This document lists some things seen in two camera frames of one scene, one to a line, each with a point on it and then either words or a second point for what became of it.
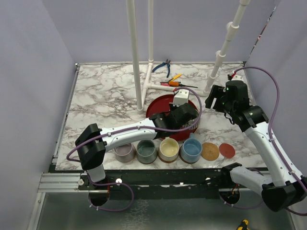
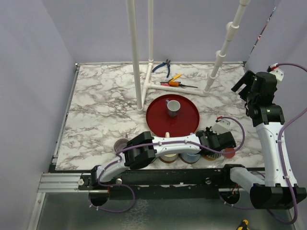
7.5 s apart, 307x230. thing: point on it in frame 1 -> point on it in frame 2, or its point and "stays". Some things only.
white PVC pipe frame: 230,28 stays
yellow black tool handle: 243,226 stays
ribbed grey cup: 191,122 -> 215,155
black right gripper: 217,91 -> 248,78
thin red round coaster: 227,151 stays
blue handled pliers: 162,64 stays
